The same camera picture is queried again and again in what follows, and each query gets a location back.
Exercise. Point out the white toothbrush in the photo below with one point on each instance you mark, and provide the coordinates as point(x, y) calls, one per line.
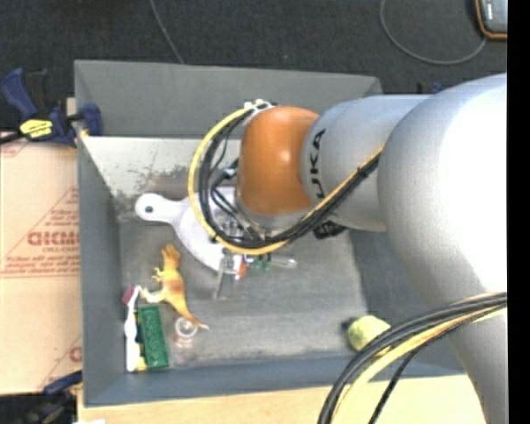
point(131, 338)

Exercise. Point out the orange toy dinosaur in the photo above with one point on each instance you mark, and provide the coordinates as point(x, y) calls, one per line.
point(173, 283)

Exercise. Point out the clear glass cup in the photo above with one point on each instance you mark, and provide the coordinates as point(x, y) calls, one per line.
point(185, 330)

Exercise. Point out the black cylinder on white bracket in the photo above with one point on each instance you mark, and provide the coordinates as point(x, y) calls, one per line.
point(331, 229)

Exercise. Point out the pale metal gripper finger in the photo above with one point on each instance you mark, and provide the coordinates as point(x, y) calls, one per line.
point(229, 288)
point(219, 286)

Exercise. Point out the brown cardboard board, red print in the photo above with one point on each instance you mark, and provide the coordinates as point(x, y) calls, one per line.
point(35, 281)

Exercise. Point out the dark green flat block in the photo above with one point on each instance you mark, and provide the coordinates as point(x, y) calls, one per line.
point(153, 336)

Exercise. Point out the white plastic paddle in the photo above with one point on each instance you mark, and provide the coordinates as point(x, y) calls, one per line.
point(185, 225)

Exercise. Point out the grey metal bin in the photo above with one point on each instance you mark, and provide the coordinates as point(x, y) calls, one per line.
point(291, 316)

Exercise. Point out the yellow-green ball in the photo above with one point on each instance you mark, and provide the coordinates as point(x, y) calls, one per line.
point(367, 331)

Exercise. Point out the clear glass vial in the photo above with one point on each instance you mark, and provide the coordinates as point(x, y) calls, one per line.
point(285, 262)

